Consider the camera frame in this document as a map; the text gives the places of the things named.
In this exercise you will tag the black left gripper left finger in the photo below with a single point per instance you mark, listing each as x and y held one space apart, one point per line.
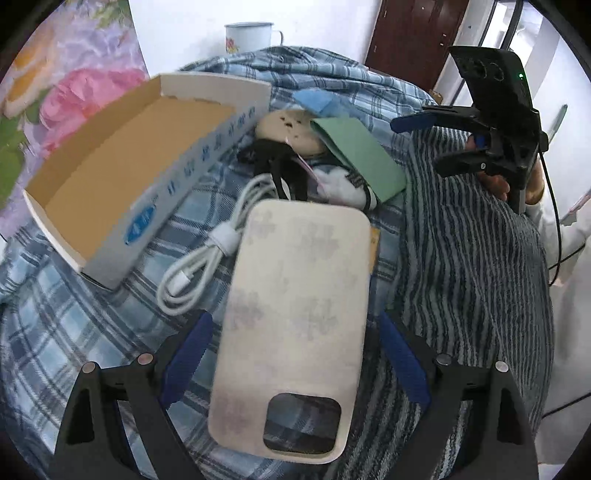
92 443

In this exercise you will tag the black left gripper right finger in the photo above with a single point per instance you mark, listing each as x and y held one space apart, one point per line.
497 443

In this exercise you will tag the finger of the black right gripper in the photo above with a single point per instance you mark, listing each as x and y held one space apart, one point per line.
459 118
463 162

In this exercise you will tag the white plush toy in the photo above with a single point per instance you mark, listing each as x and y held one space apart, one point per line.
339 186

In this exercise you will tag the blue tissue packet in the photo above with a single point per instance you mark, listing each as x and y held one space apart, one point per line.
319 102

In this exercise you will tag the cream phone case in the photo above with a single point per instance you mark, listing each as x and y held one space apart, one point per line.
294 323

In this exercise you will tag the round beige cushion pad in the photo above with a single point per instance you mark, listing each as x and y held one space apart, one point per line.
293 127

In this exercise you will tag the right hand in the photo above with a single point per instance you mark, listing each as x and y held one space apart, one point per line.
499 187

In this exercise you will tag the dark brown door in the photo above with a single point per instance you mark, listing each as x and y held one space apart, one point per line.
411 38

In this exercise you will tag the striped grey towel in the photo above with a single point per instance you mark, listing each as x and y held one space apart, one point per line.
466 273

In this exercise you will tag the white cardboard box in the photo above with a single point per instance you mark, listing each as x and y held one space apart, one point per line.
104 193

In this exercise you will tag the white enamel mug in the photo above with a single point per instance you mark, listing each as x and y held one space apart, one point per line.
250 36

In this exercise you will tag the floral picture board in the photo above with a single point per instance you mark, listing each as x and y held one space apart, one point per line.
79 59

